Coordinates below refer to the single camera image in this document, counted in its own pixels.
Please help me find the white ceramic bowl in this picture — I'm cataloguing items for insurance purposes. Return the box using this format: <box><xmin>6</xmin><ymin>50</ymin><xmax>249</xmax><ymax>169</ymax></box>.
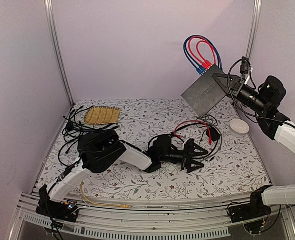
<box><xmin>229</xmin><ymin>119</ymin><xmax>250</xmax><ymax>137</ymax></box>

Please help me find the blue ethernet cable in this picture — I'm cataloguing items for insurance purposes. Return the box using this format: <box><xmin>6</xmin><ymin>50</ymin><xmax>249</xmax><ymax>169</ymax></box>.
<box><xmin>183</xmin><ymin>35</ymin><xmax>224</xmax><ymax>76</ymax></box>

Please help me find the right aluminium frame post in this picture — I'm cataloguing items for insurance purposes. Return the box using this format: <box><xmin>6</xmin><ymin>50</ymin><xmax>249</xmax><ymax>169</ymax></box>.
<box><xmin>245</xmin><ymin>0</ymin><xmax>262</xmax><ymax>59</ymax></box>

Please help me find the left aluminium frame post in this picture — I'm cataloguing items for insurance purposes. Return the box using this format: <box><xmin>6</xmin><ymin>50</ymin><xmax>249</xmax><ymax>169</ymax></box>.
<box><xmin>44</xmin><ymin>0</ymin><xmax>75</xmax><ymax>107</ymax></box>

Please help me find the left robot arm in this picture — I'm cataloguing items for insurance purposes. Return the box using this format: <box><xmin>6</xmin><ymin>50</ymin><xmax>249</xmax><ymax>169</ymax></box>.
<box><xmin>39</xmin><ymin>130</ymin><xmax>209</xmax><ymax>217</ymax></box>

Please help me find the black network switch box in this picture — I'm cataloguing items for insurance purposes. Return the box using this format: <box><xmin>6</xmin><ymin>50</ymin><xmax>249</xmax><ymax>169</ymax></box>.
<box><xmin>181</xmin><ymin>65</ymin><xmax>227</xmax><ymax>117</ymax></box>

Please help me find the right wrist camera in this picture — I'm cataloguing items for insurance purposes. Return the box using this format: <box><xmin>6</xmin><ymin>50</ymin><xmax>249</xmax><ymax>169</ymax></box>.
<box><xmin>258</xmin><ymin>75</ymin><xmax>287</xmax><ymax>109</ymax></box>

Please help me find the aluminium frame post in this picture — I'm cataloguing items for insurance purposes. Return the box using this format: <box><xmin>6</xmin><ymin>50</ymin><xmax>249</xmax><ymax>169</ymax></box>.
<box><xmin>44</xmin><ymin>0</ymin><xmax>75</xmax><ymax>107</ymax></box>
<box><xmin>245</xmin><ymin>0</ymin><xmax>262</xmax><ymax>59</ymax></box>

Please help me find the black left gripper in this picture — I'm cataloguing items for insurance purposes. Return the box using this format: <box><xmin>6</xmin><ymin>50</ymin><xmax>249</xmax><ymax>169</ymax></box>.
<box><xmin>161</xmin><ymin>142</ymin><xmax>210</xmax><ymax>174</ymax></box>

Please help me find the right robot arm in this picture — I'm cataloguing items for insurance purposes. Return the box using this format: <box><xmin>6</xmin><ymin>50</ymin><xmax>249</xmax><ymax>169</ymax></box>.
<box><xmin>213</xmin><ymin>73</ymin><xmax>295</xmax><ymax>219</ymax></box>

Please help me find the yellow woven mat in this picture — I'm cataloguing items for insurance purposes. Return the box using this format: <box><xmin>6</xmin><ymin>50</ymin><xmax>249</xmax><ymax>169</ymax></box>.
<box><xmin>84</xmin><ymin>106</ymin><xmax>121</xmax><ymax>125</ymax></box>

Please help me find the black power adapter brick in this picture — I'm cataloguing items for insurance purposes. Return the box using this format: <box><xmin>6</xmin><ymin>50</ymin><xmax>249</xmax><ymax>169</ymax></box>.
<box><xmin>205</xmin><ymin>127</ymin><xmax>221</xmax><ymax>142</ymax></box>

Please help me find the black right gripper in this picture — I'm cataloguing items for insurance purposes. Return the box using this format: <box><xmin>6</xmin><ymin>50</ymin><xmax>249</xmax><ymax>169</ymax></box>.
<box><xmin>214</xmin><ymin>72</ymin><xmax>271</xmax><ymax>115</ymax></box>

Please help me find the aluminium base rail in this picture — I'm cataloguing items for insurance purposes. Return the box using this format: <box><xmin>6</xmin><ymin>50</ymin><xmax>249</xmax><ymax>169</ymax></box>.
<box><xmin>9</xmin><ymin>193</ymin><xmax>295</xmax><ymax>240</ymax></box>

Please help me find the floral patterned table cloth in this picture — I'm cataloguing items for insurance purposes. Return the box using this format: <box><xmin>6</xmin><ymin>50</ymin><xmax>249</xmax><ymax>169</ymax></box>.
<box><xmin>37</xmin><ymin>99</ymin><xmax>270</xmax><ymax>202</ymax></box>

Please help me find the yellow ethernet cable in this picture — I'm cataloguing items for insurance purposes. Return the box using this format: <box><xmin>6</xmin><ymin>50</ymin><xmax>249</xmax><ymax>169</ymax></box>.
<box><xmin>79</xmin><ymin>182</ymin><xmax>132</xmax><ymax>210</ymax></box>

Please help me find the black power cable with plug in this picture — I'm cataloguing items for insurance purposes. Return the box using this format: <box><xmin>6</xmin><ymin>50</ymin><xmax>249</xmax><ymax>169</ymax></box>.
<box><xmin>197</xmin><ymin>113</ymin><xmax>222</xmax><ymax>162</ymax></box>

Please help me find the red ethernet cable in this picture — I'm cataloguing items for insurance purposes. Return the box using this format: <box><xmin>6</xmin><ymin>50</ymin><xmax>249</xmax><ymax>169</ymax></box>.
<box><xmin>188</xmin><ymin>36</ymin><xmax>218</xmax><ymax>70</ymax></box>
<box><xmin>174</xmin><ymin>120</ymin><xmax>213</xmax><ymax>145</ymax></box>

